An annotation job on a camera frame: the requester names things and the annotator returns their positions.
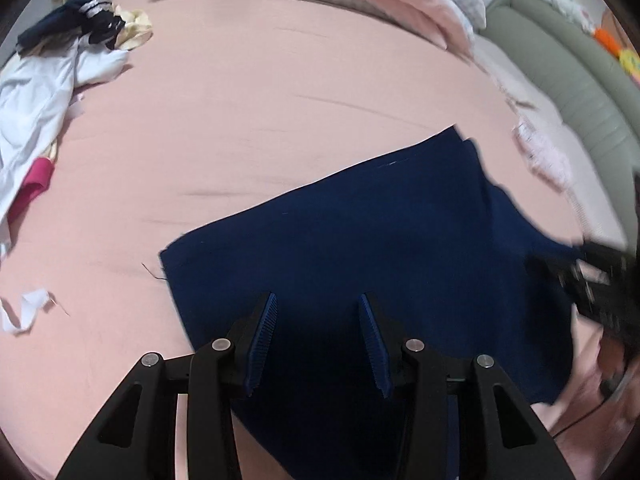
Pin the magenta garment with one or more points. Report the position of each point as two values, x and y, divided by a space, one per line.
37 180

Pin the yellow plush toy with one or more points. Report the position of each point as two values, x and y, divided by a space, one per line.
631 64

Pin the white dotted pillow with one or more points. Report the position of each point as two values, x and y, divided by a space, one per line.
585 175
495 65

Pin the grey-green padded headboard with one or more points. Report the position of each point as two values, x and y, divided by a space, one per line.
575 60

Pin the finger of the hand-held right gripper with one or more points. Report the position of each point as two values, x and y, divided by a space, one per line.
557 272

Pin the folded pink printed baby garment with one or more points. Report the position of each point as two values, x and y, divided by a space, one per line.
542 152

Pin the orange carrot plush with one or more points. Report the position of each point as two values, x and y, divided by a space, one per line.
606 40

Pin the plain navy garment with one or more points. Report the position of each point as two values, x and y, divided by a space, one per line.
350 240

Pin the pale yellow garment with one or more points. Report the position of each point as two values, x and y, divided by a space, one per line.
132 27

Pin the navy white-striped garment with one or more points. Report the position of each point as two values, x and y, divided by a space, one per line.
75 17

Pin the person's right hand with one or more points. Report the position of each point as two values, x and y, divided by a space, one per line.
612 360

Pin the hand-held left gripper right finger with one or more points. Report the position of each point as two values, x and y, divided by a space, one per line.
372 345

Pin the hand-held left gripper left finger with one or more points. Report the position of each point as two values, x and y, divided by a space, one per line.
260 340

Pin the pink bed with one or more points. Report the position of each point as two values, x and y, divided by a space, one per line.
200 135

